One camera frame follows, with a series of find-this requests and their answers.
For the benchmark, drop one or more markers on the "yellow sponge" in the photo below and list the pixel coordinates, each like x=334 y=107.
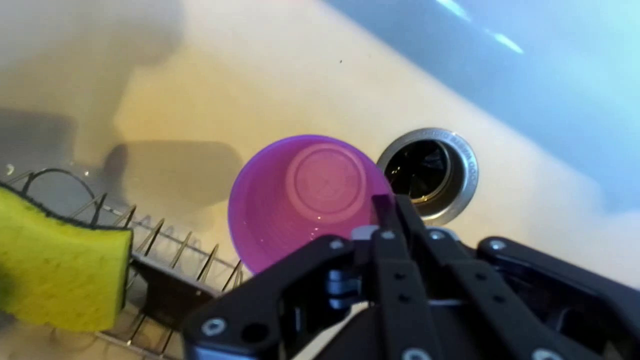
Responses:
x=61 y=266

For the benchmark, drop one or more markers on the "white kitchen sink basin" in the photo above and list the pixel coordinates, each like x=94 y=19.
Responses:
x=267 y=80

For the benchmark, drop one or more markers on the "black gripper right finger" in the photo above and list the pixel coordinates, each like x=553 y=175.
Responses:
x=533 y=300

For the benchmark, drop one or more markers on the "metal sink drain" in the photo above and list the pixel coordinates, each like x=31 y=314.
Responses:
x=426 y=172

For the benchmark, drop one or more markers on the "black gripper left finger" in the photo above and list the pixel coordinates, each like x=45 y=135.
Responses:
x=393 y=293

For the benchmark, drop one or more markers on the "purple plastic cup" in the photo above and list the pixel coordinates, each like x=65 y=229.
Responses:
x=301 y=201

